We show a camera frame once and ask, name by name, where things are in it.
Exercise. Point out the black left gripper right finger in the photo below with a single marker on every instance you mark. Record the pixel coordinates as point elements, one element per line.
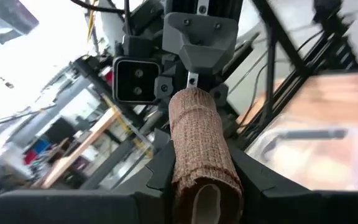
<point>306,208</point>

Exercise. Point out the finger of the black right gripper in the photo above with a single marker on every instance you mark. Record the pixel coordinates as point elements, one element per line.
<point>162,140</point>
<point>200,40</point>

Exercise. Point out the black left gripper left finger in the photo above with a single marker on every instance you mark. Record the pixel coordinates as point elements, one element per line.
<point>73,208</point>

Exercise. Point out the beige elastic bandage roll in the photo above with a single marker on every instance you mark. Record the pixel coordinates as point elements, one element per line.
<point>197,140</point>

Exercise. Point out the wooden workbench with casters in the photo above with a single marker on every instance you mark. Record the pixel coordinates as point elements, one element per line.
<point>73,155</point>

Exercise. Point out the clear plastic storage bin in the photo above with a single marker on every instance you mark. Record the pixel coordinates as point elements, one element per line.
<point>309,134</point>

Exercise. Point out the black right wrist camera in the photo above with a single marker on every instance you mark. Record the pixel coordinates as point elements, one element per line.
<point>137,81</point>

